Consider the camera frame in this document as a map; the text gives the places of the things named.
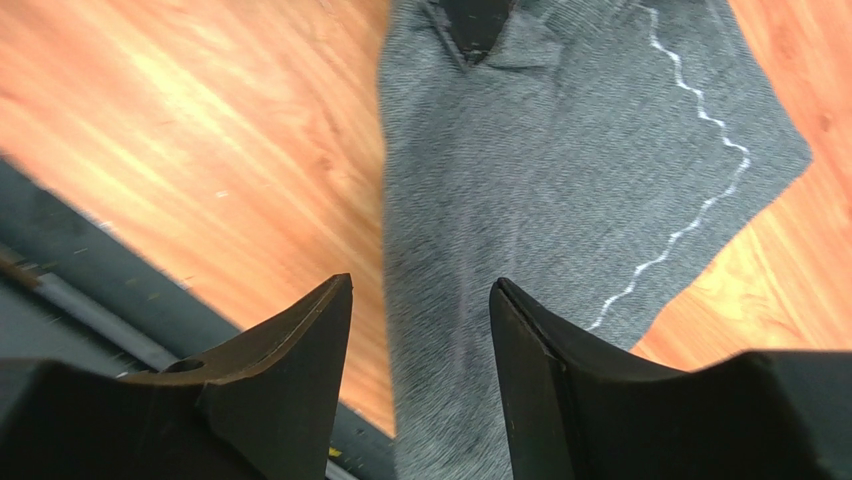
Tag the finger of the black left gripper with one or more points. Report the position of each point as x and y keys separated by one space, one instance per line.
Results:
x=474 y=26

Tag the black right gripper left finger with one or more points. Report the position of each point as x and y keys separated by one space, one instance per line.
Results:
x=259 y=406

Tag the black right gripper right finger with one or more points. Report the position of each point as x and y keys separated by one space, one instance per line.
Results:
x=577 y=407

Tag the grey cloth napkin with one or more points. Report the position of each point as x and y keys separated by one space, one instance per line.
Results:
x=600 y=156

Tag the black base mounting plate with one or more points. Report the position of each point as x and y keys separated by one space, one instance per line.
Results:
x=71 y=293

